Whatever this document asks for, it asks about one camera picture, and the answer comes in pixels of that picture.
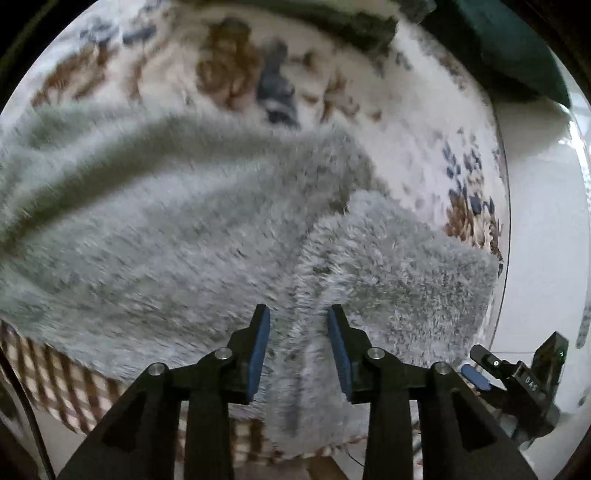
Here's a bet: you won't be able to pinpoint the grey fluffy pants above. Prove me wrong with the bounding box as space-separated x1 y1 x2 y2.
1 103 498 456

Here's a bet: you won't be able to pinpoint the floral bed cover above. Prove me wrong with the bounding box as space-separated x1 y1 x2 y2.
0 0 509 467

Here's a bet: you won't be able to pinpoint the dark green blanket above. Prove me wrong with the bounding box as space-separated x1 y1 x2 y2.
423 1 571 108

